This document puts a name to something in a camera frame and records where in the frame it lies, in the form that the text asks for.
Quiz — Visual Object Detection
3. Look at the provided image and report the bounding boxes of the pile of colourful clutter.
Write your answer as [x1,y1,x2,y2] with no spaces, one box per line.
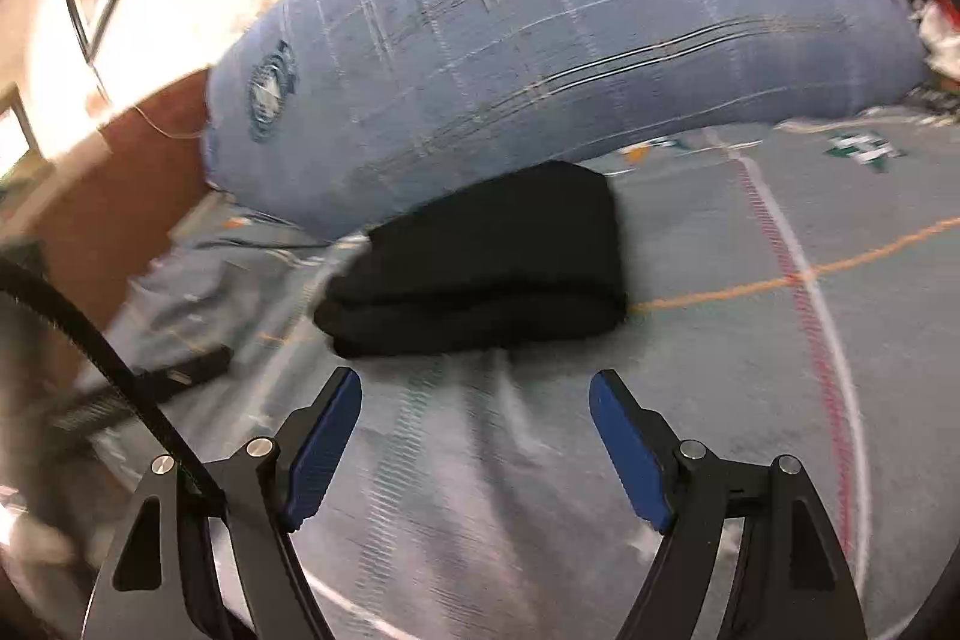
[881,0,960,112]

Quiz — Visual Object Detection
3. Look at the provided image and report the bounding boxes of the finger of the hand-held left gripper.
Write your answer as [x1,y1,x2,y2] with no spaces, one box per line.
[131,346,235,390]

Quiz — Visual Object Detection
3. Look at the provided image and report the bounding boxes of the black pants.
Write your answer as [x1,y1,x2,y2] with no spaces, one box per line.
[313,160,631,358]

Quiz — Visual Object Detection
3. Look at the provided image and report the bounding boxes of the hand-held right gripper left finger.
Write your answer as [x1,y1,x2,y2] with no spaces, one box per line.
[82,367,362,640]

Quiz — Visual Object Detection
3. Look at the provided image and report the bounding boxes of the blue striped pillow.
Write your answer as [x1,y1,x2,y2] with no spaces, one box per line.
[201,0,935,240]

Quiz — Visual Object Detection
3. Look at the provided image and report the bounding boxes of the black cable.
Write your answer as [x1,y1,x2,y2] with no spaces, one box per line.
[0,254,227,513]

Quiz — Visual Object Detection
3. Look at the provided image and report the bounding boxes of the grey printed bed sheet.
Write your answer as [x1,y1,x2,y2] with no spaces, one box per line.
[75,100,960,640]

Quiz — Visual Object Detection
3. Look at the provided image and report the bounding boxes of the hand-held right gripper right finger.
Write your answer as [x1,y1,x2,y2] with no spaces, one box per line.
[589,370,871,640]

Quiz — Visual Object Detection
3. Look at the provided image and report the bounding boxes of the brown wooden headboard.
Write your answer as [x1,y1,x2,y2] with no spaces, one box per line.
[41,70,215,330]

